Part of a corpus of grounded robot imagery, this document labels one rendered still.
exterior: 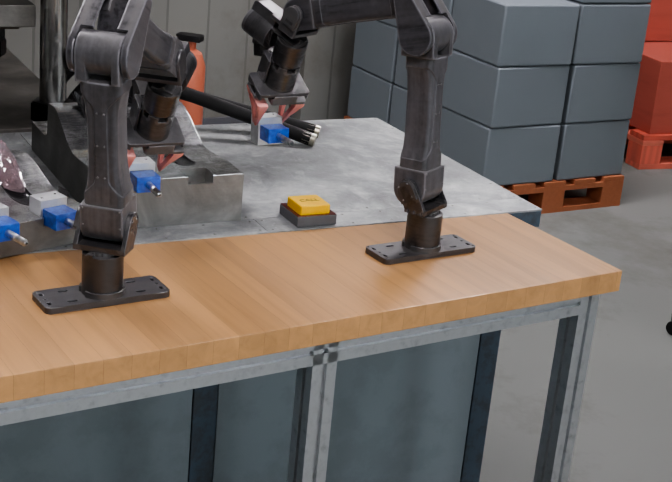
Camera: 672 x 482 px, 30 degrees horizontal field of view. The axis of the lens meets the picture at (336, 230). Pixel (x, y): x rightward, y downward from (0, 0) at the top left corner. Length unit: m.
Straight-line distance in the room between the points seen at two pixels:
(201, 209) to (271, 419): 0.47
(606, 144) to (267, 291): 3.42
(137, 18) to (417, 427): 1.21
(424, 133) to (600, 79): 3.04
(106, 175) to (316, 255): 0.47
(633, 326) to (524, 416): 0.82
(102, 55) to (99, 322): 0.39
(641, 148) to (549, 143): 1.00
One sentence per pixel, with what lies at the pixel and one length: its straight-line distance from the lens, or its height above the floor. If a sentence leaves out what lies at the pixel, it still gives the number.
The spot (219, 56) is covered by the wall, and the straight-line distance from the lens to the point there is 5.74.
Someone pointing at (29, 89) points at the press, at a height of 0.78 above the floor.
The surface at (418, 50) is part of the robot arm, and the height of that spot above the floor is 1.16.
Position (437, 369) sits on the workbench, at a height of 0.44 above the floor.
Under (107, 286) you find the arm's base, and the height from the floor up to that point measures 0.83.
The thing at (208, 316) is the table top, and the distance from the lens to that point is 1.89.
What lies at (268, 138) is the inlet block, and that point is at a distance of 2.37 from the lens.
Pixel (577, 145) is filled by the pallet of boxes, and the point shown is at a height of 0.28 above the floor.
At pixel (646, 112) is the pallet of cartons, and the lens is 6.03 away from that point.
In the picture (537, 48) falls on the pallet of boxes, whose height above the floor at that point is 0.68.
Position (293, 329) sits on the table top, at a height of 0.79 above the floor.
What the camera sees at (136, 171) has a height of 0.90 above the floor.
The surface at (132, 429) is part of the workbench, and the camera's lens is 2.37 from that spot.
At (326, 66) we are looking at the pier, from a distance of 5.90.
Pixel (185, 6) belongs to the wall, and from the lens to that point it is 5.61.
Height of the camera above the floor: 1.56
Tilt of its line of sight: 20 degrees down
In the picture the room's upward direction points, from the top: 5 degrees clockwise
